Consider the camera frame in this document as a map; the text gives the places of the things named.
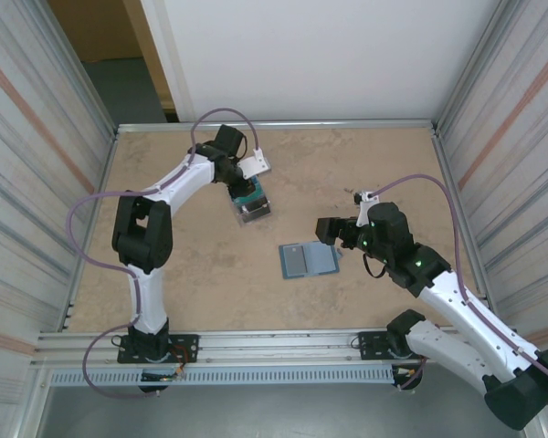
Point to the aluminium side rail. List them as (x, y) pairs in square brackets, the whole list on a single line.
[(443, 159), (107, 159)]

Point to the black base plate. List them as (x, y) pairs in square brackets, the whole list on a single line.
[(370, 347), (187, 349)]

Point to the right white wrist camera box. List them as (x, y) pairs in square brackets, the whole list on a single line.
[(364, 210)]

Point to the small circuit board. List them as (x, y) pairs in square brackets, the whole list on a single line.
[(162, 377)]

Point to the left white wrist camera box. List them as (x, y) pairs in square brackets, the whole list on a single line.
[(254, 164)]

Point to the teal credit card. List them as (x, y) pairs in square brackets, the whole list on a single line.
[(257, 198)]

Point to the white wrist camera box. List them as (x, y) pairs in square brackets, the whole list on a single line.
[(254, 164), (364, 210)]

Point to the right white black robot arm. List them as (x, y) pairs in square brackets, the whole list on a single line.
[(461, 315)]

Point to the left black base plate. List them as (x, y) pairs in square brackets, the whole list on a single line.
[(187, 349)]

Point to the blue credit card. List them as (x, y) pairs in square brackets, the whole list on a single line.
[(256, 182)]

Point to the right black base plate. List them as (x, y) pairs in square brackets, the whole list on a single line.
[(370, 347)]

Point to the blue card wallet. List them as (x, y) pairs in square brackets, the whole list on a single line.
[(308, 260)]

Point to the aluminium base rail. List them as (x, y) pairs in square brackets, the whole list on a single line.
[(274, 347)]

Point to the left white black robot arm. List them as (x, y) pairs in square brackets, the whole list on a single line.
[(146, 296)]

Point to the white door frame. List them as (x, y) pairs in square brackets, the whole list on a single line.
[(169, 55)]

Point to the aluminium table edge rail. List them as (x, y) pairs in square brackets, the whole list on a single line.
[(278, 124)]

